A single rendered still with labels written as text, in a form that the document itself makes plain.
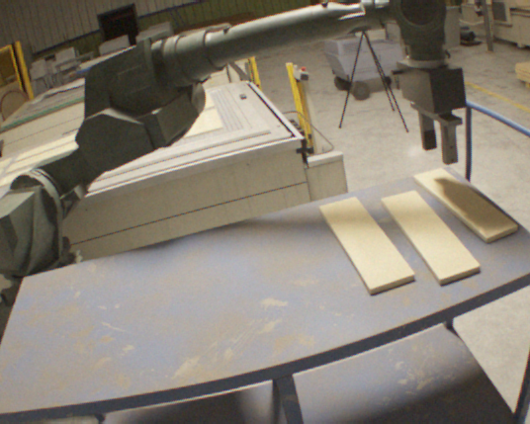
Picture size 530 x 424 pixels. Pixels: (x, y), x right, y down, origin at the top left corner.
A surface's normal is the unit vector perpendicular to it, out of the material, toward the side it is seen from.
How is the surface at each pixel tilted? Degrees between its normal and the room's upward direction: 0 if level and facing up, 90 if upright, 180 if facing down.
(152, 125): 90
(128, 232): 90
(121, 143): 90
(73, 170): 86
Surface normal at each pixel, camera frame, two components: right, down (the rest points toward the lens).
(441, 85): 0.19, 0.41
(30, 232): 0.93, -0.04
